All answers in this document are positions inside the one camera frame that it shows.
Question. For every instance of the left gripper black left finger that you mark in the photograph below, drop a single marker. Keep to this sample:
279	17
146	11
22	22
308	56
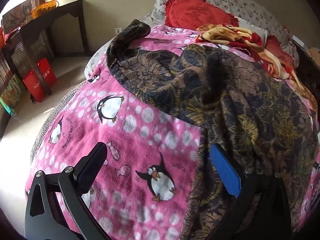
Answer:
55	208

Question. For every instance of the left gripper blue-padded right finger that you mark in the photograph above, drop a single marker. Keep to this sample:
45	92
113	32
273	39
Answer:
261	207

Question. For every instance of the dark floral patterned garment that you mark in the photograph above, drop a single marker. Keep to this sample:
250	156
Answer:
259	121

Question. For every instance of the pink penguin blanket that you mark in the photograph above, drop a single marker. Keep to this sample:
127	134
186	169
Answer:
142	190

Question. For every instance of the red gift bag front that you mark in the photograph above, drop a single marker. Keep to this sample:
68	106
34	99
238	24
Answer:
34	86

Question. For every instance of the red gift bag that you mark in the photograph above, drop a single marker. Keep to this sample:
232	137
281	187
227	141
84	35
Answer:
34	86
47	72

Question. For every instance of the red gift bag rear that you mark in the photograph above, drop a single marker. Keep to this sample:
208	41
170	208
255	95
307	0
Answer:
47	72

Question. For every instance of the dark carved wooden headboard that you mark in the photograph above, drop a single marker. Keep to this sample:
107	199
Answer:
308	71

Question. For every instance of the dark wooden side table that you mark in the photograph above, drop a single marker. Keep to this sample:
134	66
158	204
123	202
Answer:
29	34

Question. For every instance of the red gold satin blanket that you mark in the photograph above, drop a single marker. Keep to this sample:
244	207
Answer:
252	44

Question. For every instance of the floral white quilt pillow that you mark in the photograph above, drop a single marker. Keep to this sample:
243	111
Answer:
257	15

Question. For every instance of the yellow plastic basket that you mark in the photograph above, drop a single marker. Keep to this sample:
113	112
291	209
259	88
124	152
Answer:
44	8

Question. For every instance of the red heart pillow left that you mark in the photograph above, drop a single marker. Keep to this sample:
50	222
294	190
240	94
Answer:
191	14

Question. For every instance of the white wall socket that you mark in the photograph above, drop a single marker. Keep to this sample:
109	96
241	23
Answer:
118	30

